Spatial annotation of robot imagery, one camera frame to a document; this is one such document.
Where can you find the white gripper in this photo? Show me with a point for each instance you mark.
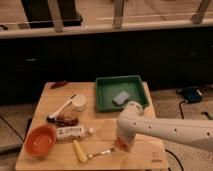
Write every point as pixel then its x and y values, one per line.
pixel 127 137

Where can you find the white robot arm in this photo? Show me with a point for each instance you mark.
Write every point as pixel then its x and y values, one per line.
pixel 131 121

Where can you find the white paper cup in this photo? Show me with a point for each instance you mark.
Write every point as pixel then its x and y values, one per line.
pixel 79 102

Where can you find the blue sponge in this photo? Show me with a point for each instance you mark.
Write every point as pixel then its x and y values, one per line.
pixel 121 98

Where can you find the green plastic tray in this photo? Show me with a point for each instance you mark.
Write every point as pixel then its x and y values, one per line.
pixel 108 88

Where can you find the white plastic bottle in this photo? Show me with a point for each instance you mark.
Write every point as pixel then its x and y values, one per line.
pixel 73 132

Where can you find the dark red dried fruit pile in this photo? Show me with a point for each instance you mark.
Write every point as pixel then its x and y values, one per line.
pixel 66 121

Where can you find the orange bowl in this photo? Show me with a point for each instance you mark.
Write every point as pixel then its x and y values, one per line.
pixel 40 141

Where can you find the blue black device on floor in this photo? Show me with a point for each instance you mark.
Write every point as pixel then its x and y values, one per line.
pixel 191 95

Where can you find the wooden railing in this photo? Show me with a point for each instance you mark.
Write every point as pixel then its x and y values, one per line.
pixel 102 16

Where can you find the yellow handled fork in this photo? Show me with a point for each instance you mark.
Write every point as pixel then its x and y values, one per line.
pixel 83 156

